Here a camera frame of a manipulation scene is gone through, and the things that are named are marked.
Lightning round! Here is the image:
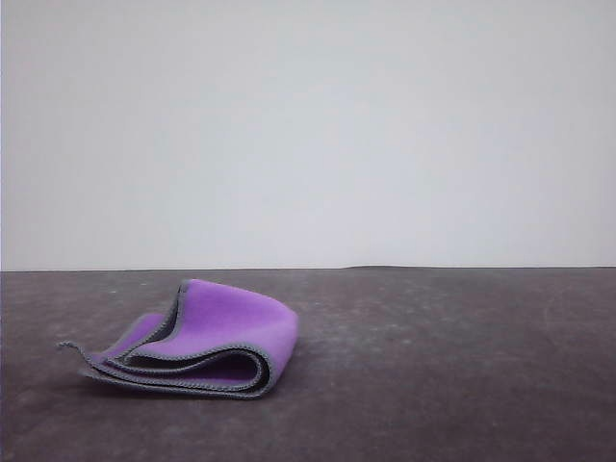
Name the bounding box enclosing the purple towel with grey hem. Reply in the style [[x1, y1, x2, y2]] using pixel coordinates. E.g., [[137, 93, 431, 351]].
[[56, 277, 301, 401]]

